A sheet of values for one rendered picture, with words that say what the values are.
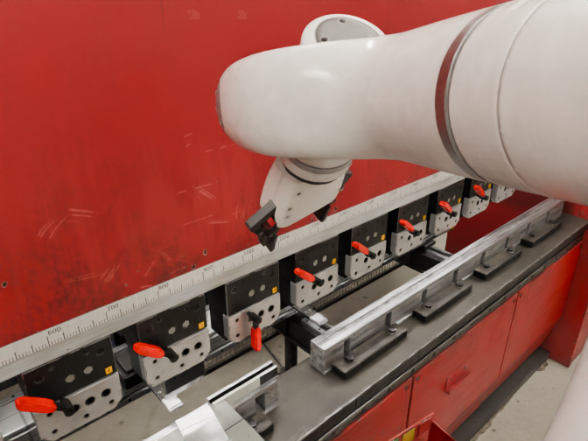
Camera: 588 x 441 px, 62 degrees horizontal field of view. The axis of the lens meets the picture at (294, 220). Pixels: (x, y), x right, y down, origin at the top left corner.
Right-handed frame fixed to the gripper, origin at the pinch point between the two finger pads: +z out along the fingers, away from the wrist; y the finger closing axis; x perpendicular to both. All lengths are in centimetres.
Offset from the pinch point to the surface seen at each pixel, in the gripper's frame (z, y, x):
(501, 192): 77, -115, -1
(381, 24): 8, -53, -35
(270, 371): 71, -3, 5
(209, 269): 32.9, 4.8, -13.6
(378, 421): 97, -29, 32
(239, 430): 62, 13, 13
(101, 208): 12.4, 19.1, -24.0
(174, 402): 68, 21, -2
